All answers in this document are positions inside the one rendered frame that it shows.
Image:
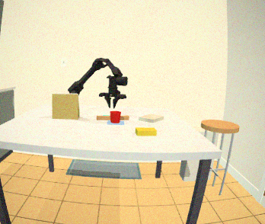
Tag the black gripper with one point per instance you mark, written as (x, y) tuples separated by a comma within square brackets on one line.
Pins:
[(112, 92)]

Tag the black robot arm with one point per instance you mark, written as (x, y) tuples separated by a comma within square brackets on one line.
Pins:
[(98, 64)]

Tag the red cup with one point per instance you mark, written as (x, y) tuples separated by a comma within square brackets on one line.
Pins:
[(115, 116)]

